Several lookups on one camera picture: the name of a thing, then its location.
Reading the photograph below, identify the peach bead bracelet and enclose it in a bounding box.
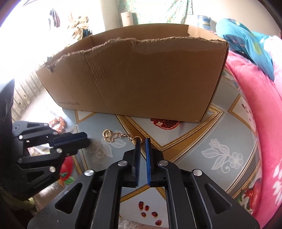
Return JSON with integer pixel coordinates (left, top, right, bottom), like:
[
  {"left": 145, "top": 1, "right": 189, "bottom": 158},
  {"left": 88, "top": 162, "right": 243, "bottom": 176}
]
[{"left": 48, "top": 116, "right": 68, "bottom": 134}]

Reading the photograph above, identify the pile of clothes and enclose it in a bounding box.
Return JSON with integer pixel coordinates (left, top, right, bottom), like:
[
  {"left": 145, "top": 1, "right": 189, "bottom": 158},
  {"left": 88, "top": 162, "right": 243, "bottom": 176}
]
[{"left": 67, "top": 15, "right": 92, "bottom": 41}]

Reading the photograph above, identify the brown cardboard box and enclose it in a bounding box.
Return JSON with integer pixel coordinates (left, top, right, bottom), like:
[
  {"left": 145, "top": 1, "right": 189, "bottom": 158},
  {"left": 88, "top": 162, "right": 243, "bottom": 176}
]
[{"left": 36, "top": 23, "right": 228, "bottom": 123}]

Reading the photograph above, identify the green floral wall cloth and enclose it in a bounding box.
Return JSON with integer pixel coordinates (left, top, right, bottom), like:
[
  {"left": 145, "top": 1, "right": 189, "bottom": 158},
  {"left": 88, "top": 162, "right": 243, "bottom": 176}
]
[{"left": 119, "top": 0, "right": 193, "bottom": 25}]

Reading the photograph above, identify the patterned fruit tablecloth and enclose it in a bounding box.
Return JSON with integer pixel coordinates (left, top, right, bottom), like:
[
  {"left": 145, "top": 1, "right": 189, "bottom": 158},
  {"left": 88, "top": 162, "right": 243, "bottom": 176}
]
[{"left": 28, "top": 66, "right": 263, "bottom": 229}]

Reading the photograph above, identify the blue water bottle on dispenser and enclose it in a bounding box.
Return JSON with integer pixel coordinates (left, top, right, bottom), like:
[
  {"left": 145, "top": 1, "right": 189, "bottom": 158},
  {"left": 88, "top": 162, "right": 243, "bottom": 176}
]
[{"left": 197, "top": 15, "right": 212, "bottom": 30}]

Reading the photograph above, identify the rolled beige mat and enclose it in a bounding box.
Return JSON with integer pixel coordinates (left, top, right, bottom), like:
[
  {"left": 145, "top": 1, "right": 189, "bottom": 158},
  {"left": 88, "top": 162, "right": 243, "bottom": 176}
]
[{"left": 120, "top": 11, "right": 134, "bottom": 27}]

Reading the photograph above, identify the gold charm chain bracelet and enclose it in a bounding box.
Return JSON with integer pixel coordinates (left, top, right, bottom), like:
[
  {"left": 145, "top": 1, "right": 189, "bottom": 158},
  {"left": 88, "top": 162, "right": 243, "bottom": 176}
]
[{"left": 102, "top": 129, "right": 135, "bottom": 142}]

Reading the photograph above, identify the pink floral quilt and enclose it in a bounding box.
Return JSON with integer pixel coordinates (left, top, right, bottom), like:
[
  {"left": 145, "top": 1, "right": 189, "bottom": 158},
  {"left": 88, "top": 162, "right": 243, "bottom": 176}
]
[{"left": 222, "top": 50, "right": 282, "bottom": 227}]

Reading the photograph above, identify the blue floral pillow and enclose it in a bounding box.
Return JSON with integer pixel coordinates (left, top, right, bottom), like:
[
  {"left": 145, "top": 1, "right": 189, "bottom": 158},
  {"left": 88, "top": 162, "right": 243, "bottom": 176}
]
[{"left": 216, "top": 18, "right": 274, "bottom": 81}]

